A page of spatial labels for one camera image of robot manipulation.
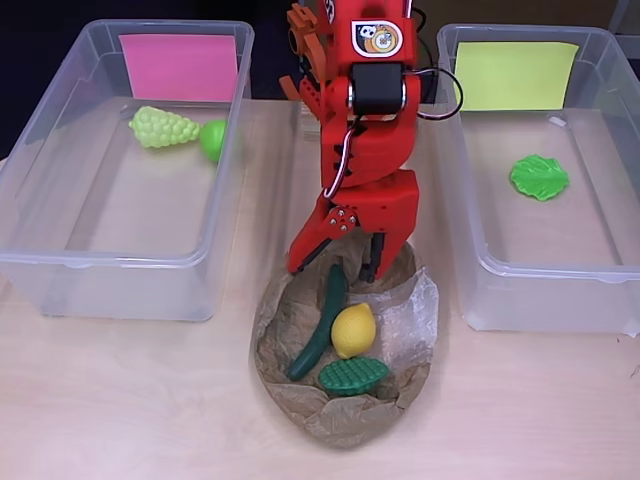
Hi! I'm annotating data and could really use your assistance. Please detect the yellow paper note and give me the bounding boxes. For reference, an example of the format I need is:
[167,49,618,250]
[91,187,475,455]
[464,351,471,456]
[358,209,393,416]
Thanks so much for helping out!
[453,40,581,111]

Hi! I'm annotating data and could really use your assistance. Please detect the white servo cable loop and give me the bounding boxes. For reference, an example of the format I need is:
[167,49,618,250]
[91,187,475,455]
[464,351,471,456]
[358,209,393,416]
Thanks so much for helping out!
[321,122,369,201]

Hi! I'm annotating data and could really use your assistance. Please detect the crumpled brown paper bag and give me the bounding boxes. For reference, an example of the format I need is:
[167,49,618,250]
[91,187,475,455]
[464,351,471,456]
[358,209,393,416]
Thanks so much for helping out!
[249,234,444,451]

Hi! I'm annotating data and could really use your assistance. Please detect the clear plastic bin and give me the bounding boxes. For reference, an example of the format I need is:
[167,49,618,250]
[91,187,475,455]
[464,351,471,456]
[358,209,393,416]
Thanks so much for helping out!
[436,22,640,337]
[0,18,256,321]

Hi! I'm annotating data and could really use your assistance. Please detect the thin dark servo cable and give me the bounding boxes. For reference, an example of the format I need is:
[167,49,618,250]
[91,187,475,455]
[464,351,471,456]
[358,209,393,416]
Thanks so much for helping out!
[414,67,464,121]

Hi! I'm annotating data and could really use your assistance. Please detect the orange printed table clamp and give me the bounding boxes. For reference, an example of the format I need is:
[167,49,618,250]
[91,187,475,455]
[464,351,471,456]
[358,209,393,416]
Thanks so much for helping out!
[279,2,329,101]

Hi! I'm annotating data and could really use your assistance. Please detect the yellow toy lemon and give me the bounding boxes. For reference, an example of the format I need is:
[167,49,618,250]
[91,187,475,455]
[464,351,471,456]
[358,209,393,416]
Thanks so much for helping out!
[331,302,377,360]

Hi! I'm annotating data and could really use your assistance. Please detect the dark green bumpy toy leaf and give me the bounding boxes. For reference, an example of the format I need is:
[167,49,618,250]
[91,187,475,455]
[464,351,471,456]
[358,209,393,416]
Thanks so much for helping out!
[318,355,391,399]

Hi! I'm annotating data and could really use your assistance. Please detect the dark green toy cucumber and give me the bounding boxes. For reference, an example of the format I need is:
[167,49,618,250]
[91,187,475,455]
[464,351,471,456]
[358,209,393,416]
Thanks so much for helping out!
[285,263,347,381]

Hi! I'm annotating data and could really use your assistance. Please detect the green toy apple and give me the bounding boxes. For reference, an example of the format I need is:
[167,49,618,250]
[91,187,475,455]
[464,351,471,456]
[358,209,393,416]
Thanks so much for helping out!
[199,119,229,164]

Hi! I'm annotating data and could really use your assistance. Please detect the bright green toy lettuce leaf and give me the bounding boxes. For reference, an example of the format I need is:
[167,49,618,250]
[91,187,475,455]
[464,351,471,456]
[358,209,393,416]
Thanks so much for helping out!
[508,153,573,203]

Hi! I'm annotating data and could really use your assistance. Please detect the pale green toy grapes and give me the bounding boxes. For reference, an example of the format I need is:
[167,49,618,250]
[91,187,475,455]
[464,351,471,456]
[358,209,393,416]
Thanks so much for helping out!
[128,105,202,150]

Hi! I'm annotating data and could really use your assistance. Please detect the pink paper note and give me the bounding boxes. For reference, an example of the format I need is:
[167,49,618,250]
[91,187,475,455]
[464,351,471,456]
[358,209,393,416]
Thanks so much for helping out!
[118,33,239,103]

